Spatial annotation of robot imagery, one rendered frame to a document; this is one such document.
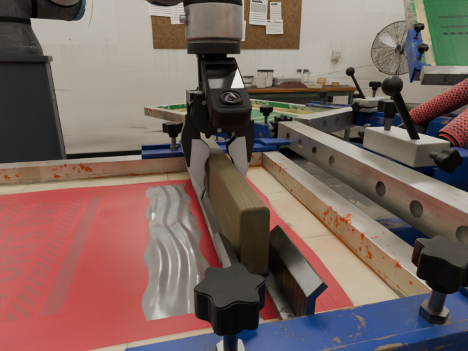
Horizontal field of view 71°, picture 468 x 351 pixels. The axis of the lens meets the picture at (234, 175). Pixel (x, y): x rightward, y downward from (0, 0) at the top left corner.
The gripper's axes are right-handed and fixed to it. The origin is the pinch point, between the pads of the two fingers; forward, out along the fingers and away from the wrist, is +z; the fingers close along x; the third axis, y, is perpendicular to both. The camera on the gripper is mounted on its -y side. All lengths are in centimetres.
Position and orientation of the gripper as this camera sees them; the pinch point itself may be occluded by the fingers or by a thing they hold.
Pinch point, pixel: (219, 190)
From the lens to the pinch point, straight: 48.4
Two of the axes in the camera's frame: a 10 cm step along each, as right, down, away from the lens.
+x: -9.7, 0.8, -2.2
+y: -2.3, -3.2, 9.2
